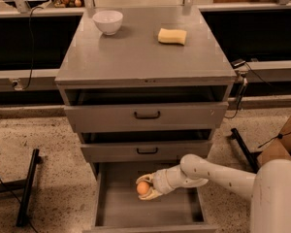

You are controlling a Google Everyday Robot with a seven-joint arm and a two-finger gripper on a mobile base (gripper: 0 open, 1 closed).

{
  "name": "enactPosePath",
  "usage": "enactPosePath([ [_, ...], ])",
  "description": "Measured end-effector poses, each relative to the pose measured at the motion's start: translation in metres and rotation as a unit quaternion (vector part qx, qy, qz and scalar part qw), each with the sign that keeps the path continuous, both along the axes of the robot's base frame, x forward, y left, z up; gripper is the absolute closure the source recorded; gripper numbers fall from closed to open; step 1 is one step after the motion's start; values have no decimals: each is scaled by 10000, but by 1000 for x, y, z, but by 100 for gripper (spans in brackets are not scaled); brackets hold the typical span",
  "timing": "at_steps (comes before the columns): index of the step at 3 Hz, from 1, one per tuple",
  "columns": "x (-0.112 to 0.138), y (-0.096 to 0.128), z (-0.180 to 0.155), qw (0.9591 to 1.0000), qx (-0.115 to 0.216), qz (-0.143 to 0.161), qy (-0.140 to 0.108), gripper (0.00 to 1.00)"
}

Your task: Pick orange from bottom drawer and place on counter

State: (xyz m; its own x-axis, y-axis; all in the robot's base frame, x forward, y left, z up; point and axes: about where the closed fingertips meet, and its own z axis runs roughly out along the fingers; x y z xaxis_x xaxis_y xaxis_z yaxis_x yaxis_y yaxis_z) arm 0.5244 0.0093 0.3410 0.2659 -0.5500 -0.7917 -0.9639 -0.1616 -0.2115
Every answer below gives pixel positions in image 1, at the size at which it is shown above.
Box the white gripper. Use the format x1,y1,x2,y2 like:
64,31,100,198
136,169,172,201

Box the orange fruit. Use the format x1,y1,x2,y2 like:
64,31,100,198
137,182,150,195

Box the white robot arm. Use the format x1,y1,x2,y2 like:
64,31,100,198
136,154,291,233

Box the grey bottom drawer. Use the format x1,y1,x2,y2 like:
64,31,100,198
82,160,216,233

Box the grey drawer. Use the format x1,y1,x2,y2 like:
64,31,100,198
82,160,216,233
81,130,212,162
65,92,227,133

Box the grey middle drawer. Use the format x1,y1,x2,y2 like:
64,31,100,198
81,130,212,162

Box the grey top drawer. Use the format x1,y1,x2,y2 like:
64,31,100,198
65,92,227,133

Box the grey drawer cabinet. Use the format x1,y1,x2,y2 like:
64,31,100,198
54,5,237,180

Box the black stand leg right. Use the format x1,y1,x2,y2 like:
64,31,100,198
231,128,259,173

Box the black stand leg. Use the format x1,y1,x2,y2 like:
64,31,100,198
0,149,42,231
231,128,259,173

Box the black stand leg left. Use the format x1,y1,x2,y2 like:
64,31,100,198
0,149,42,231

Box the cardboard box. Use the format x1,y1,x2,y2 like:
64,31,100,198
257,117,291,166

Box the yellow sponge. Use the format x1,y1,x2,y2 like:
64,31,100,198
158,28,187,46

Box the white bowl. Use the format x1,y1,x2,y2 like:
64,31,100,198
92,11,123,35

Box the black middle drawer handle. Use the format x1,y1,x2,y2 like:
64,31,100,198
136,148,158,155

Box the black drawer handle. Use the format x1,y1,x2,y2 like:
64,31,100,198
134,111,161,120
136,148,158,155

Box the black top drawer handle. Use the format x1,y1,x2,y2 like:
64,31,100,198
134,111,161,120

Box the black cable right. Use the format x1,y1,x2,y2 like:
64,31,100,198
224,61,273,120

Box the black floor cable left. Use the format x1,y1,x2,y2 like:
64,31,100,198
0,150,40,233

